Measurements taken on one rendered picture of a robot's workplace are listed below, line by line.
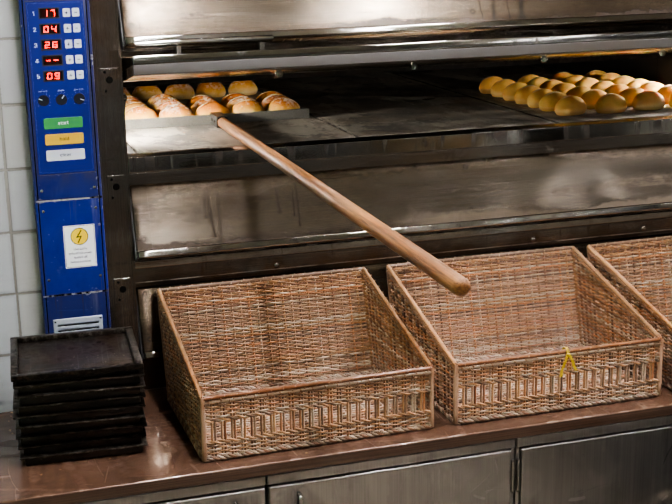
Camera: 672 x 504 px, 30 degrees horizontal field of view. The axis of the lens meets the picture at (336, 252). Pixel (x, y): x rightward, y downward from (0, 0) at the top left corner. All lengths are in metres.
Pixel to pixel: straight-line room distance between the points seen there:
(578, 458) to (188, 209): 1.13
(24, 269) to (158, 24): 0.67
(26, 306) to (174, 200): 0.44
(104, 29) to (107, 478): 1.05
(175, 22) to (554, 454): 1.37
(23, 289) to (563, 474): 1.38
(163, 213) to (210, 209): 0.12
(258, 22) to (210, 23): 0.12
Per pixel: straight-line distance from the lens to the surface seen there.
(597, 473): 3.13
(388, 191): 3.29
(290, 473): 2.82
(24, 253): 3.12
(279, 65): 2.99
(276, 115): 3.62
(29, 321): 3.16
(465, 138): 3.34
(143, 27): 3.05
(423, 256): 2.01
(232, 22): 3.10
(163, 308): 3.08
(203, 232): 3.16
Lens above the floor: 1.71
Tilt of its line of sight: 15 degrees down
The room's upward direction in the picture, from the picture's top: 1 degrees counter-clockwise
